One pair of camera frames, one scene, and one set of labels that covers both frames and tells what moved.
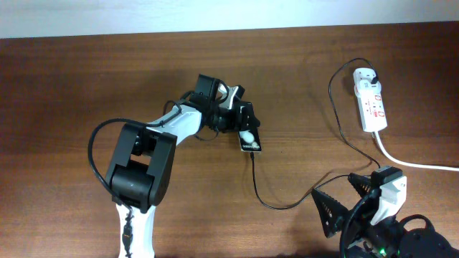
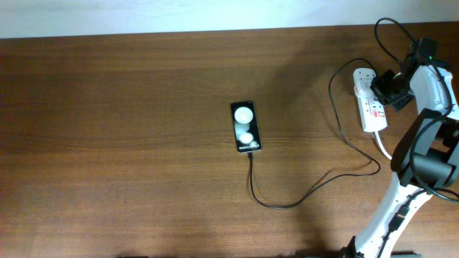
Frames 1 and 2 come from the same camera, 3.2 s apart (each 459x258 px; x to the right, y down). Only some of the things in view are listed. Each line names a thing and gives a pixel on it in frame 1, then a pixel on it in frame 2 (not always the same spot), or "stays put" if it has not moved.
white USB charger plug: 363,77 → 362,89
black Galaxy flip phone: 249,140 stays put
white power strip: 373,112 stays put
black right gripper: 339,213 → 394,102
